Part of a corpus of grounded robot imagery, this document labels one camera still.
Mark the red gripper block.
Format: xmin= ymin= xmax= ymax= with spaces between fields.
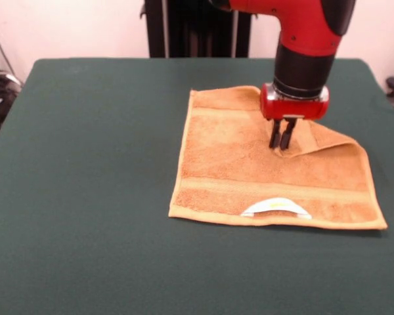
xmin=259 ymin=82 xmax=330 ymax=152

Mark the tan terry towel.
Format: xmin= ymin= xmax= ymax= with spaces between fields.
xmin=167 ymin=85 xmax=388 ymax=230

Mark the dark green table cloth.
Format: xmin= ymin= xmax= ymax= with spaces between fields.
xmin=0 ymin=57 xmax=394 ymax=315

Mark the black pedestal column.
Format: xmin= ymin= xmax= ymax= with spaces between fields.
xmin=139 ymin=0 xmax=259 ymax=59

